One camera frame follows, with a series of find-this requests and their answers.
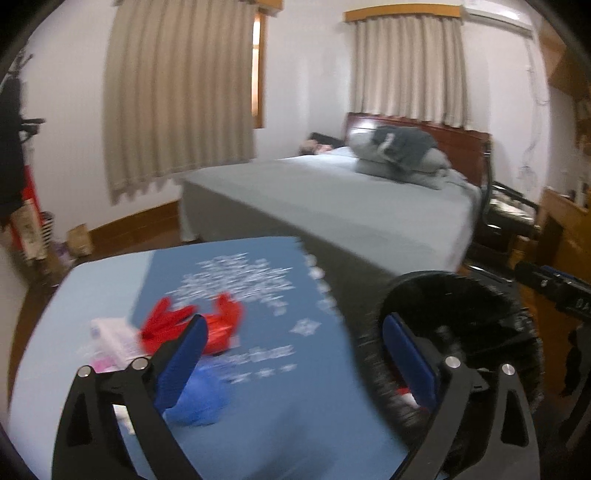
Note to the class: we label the brown paper bag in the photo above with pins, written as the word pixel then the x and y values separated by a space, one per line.
pixel 79 240

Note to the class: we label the waste bin with black liner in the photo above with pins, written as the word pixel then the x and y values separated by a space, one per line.
pixel 485 314

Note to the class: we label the blue printed tablecloth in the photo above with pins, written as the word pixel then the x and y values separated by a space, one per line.
pixel 277 392

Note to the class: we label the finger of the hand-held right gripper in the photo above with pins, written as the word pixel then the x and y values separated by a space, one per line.
pixel 556 272
pixel 531 277

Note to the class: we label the blue plastic bag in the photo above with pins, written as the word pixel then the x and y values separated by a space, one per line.
pixel 203 397

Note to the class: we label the wooden desk cabinet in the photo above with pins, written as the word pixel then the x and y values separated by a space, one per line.
pixel 563 230

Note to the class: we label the wooden headboard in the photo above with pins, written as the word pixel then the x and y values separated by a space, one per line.
pixel 461 147

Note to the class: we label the dark grey towel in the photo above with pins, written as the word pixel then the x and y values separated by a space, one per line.
pixel 411 141

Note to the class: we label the wide beige curtain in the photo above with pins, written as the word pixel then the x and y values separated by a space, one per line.
pixel 175 92

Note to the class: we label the pink cloth bundle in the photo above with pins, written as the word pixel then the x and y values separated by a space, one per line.
pixel 314 147

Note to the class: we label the beige tote bag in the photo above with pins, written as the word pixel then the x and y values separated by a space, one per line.
pixel 30 230

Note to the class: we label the striped bag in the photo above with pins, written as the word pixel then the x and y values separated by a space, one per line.
pixel 47 230

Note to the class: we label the wooden window frame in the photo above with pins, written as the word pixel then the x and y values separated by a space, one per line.
pixel 262 69

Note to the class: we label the wooden curtain pelmet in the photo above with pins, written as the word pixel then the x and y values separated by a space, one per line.
pixel 268 4
pixel 401 11

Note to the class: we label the black metal chair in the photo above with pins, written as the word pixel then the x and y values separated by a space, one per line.
pixel 503 230

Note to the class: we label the black hanger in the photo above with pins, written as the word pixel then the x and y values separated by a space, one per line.
pixel 32 124

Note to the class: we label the folded grey duvet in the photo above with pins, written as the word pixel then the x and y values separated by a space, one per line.
pixel 415 171

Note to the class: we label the red plastic bag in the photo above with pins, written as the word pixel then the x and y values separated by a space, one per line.
pixel 161 323

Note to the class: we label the wooden wall cabinet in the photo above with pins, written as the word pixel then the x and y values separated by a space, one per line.
pixel 570 69

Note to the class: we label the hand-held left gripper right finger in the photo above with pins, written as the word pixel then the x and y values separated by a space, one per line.
pixel 411 360

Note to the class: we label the bed with grey sheet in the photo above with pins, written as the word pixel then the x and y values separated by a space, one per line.
pixel 332 212

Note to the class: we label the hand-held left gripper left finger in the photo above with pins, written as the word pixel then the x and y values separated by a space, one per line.
pixel 182 360

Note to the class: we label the white air conditioner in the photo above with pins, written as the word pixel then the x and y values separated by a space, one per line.
pixel 498 14

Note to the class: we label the patterned seat cushion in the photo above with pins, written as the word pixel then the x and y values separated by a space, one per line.
pixel 512 206

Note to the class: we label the narrow beige curtain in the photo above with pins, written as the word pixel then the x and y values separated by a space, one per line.
pixel 406 69

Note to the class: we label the white printed carton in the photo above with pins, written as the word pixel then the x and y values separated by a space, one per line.
pixel 115 334

